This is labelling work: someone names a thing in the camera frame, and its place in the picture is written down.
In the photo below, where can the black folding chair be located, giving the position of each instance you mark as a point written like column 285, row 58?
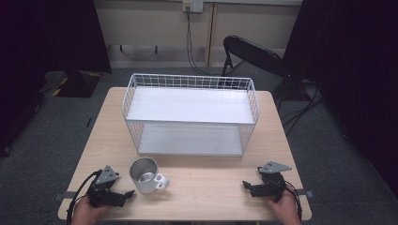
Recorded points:
column 255, row 54

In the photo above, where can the white wall socket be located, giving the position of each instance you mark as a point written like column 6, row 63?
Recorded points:
column 192, row 6

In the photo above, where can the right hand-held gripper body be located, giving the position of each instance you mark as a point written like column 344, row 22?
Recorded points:
column 271, row 186

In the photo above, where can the small black floor object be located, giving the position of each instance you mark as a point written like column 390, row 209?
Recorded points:
column 89, row 122

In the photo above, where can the person's right hand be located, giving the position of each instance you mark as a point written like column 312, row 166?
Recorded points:
column 286, row 209

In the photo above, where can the grey tape strip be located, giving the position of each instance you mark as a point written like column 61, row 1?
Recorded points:
column 64, row 195
column 305, row 192

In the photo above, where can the black stand base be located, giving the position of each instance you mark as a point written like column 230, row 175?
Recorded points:
column 75, row 82

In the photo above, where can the person's left hand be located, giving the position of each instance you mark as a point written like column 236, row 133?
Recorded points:
column 87, row 214

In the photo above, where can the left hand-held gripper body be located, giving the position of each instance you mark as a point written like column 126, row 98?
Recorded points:
column 104, row 195

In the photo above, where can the silver metal cup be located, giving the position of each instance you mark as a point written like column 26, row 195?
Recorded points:
column 145, row 185

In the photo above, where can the dark curtain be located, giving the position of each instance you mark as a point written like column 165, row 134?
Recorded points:
column 353, row 78
column 47, row 47

